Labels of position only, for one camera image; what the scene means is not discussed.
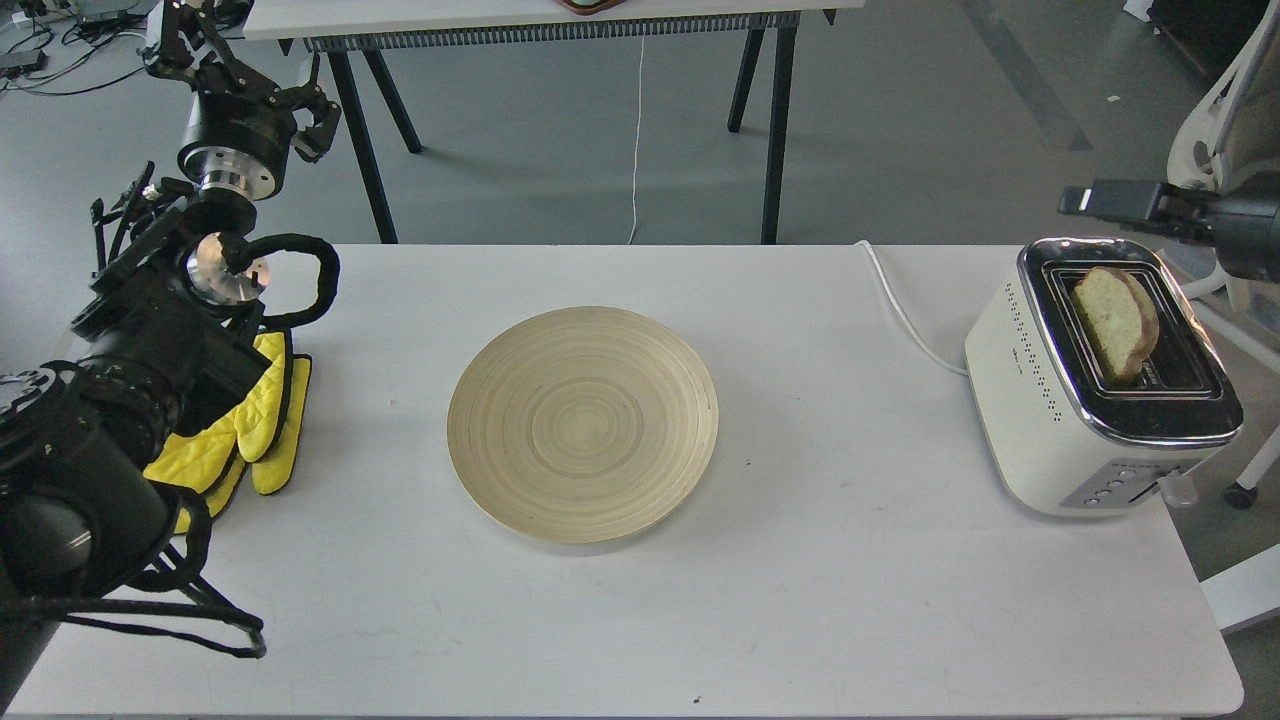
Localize white background table black legs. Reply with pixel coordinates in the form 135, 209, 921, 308
243, 1, 846, 245

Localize slice of white bread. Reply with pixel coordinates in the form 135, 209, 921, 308
1071, 266, 1160, 388

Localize cream and chrome toaster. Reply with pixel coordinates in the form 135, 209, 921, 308
965, 238, 1244, 518

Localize white hanging cable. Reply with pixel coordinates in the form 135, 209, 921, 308
627, 36, 645, 245

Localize yellow oven mitt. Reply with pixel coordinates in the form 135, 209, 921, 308
143, 331, 314, 520

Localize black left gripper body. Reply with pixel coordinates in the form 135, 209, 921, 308
177, 61, 310, 201

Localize white office chair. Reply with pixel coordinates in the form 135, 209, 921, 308
1166, 0, 1280, 511

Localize round bamboo plate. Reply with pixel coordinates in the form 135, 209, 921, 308
445, 306, 721, 544

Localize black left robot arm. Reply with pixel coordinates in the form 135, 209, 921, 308
1, 1, 340, 705

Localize brown object on background table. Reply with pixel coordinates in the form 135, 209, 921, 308
556, 0, 623, 15

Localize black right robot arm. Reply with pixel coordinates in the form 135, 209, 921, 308
1059, 172, 1279, 284

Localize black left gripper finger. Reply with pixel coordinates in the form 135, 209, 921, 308
142, 1, 246, 94
292, 55, 342, 163

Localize white toaster power cord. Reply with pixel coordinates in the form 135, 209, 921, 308
855, 240, 969, 378

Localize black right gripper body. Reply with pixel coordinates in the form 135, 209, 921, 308
1059, 179, 1215, 241

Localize black cables on floor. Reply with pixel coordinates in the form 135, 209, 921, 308
0, 0, 172, 97

